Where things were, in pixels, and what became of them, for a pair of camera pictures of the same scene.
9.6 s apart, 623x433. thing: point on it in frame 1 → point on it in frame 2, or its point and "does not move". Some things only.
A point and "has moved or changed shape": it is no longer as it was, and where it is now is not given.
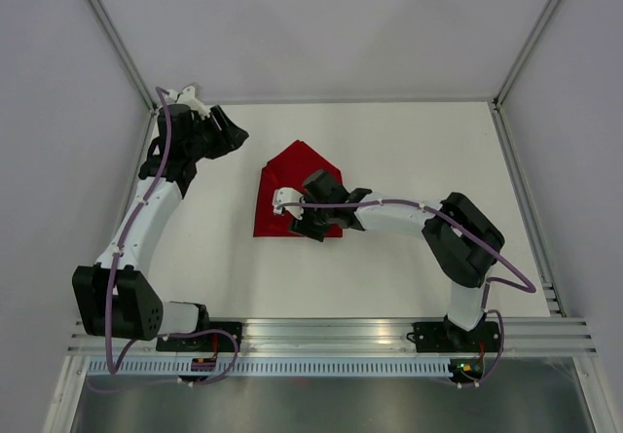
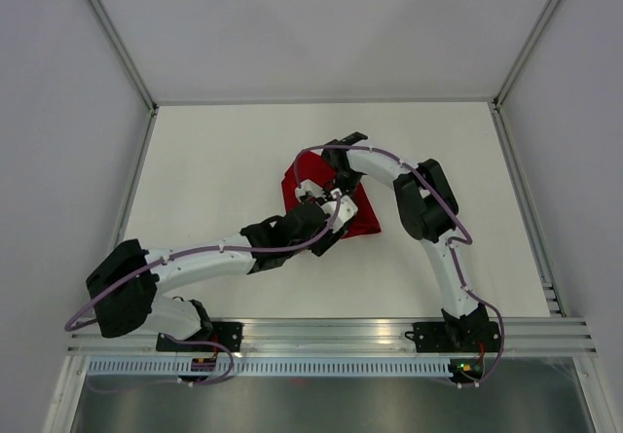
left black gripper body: x=202 y=127 → x=321 y=243
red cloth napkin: x=289 y=168 has moved or changed shape
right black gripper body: x=317 y=215 → x=348 y=180
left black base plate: x=213 y=342 does not move
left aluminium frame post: x=113 y=37 does not move
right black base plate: x=449 y=338 does not move
